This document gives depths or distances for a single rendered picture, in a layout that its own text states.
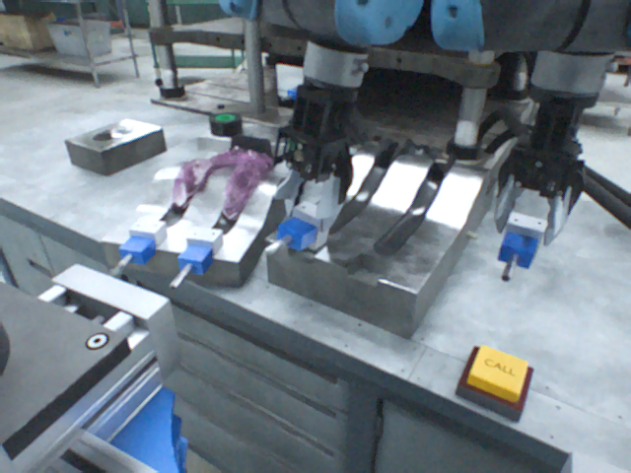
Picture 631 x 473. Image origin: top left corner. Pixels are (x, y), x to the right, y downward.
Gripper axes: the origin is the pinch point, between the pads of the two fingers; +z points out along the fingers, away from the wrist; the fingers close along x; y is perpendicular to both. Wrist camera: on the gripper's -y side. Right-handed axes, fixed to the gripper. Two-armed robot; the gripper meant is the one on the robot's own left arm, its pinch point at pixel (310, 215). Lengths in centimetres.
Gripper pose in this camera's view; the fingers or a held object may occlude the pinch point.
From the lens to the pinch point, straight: 68.7
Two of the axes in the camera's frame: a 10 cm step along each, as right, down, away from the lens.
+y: -5.1, 3.4, -7.9
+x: 8.4, 4.0, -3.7
